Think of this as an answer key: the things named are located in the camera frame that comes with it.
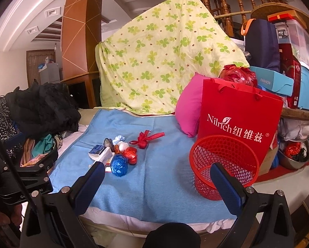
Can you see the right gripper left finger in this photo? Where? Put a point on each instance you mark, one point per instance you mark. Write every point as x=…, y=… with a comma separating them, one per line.
x=85, y=188

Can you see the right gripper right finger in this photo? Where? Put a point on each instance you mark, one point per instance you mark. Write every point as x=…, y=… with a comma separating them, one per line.
x=229, y=188

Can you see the blue white toothpaste box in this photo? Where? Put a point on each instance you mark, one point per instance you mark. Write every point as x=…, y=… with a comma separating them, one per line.
x=102, y=154

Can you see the blue foil ball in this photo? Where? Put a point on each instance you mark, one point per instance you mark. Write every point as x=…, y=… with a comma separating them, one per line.
x=119, y=165

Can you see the red plastic bag ball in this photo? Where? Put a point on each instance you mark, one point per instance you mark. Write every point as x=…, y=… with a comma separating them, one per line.
x=130, y=153

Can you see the red ribbon bow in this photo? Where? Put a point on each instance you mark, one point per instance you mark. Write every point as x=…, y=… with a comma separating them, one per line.
x=145, y=137

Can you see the red mesh trash basket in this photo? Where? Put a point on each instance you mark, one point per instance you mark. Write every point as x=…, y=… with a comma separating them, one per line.
x=237, y=158

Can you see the person left hand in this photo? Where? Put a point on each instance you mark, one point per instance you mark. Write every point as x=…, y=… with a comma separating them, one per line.
x=14, y=216

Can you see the colourful clothes pile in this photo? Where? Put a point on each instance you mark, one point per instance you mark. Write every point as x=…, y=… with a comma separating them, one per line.
x=34, y=151

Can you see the steel bowl with bags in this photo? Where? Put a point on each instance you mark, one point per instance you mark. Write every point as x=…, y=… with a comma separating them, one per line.
x=293, y=155

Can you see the light blue blanket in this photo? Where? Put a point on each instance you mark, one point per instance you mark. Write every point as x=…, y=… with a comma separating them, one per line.
x=158, y=189

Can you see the black clothes pile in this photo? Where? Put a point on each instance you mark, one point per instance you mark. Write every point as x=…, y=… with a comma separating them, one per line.
x=43, y=109

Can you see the red Nilrich paper bag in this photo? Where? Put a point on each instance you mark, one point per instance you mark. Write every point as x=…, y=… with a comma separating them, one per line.
x=240, y=111

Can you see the pink pillow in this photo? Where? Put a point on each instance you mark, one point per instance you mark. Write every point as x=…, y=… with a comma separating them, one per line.
x=187, y=111

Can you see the light blue fashion box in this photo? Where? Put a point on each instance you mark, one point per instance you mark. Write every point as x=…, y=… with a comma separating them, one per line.
x=273, y=81

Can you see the red foil bag in bag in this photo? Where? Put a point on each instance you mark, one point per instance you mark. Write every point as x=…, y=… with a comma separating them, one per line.
x=237, y=74

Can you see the blue plastic storage bin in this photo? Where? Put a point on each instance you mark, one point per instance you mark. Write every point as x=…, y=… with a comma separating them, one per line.
x=304, y=89

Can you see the green clover quilt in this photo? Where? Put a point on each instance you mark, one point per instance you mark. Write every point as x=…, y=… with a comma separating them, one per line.
x=145, y=66

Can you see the dark red gift box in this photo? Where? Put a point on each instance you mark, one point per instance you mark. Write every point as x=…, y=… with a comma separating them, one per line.
x=291, y=67

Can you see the navy blue bag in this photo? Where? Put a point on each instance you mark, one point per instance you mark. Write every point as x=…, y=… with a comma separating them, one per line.
x=262, y=44

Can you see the clear plastic storage bin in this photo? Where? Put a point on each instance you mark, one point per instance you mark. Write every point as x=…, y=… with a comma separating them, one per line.
x=291, y=32

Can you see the brown wooden pillar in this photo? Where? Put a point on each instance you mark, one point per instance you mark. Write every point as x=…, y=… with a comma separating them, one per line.
x=81, y=33

